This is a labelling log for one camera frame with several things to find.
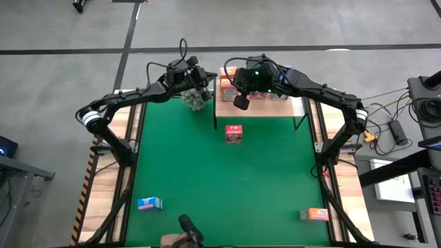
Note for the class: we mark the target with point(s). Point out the black stand foot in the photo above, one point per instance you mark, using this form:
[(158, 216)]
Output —
[(79, 5)]

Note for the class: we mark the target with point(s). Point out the black keyboard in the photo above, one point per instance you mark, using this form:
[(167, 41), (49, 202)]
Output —
[(435, 194)]

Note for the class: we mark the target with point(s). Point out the green table mat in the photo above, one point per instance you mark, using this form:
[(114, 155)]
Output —
[(224, 179)]

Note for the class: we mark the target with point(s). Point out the yellow black hazard tape strip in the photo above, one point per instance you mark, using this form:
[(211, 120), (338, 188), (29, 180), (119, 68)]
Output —
[(84, 193)]

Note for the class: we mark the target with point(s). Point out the silver aluminium bracket plate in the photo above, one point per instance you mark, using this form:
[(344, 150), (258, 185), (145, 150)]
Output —
[(319, 147)]

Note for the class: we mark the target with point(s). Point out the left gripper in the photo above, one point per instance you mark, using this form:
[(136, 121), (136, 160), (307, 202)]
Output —
[(198, 77)]

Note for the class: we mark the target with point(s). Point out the yellow power plug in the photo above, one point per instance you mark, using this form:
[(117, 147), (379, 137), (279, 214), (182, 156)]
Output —
[(369, 137)]

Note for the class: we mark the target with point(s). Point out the black device with blue light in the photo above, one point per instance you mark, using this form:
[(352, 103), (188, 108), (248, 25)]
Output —
[(7, 146)]

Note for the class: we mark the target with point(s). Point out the green plant in patterned pot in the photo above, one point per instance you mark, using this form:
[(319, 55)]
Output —
[(193, 101)]

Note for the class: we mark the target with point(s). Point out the grey metal desk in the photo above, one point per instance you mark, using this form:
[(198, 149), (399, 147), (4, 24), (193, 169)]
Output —
[(20, 168)]

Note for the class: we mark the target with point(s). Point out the wooden shelf with black legs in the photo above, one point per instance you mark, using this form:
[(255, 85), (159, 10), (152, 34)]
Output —
[(268, 108)]

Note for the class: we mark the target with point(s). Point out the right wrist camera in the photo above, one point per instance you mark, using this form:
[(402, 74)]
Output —
[(258, 61)]

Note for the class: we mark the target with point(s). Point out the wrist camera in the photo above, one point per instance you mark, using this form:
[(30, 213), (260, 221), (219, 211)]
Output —
[(192, 61), (258, 61)]

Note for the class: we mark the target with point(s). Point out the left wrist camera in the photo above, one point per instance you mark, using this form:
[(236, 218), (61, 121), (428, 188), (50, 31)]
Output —
[(192, 61)]

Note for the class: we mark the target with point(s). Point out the black power brick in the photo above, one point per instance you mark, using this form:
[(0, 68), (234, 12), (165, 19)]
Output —
[(398, 132)]

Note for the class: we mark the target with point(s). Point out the Frosted Mini Wheats cereal box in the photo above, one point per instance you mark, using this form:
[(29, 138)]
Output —
[(225, 72), (228, 93), (315, 214)]

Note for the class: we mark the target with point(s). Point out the Rice Krispies cereal box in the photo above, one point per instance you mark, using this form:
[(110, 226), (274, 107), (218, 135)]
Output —
[(150, 203)]

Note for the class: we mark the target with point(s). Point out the Froot Loops cereal box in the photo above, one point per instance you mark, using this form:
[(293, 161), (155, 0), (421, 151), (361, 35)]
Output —
[(233, 134)]

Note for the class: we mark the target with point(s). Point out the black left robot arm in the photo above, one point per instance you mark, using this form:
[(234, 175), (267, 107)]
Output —
[(131, 96)]

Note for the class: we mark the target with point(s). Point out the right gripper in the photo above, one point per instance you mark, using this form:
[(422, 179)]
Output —
[(245, 81)]

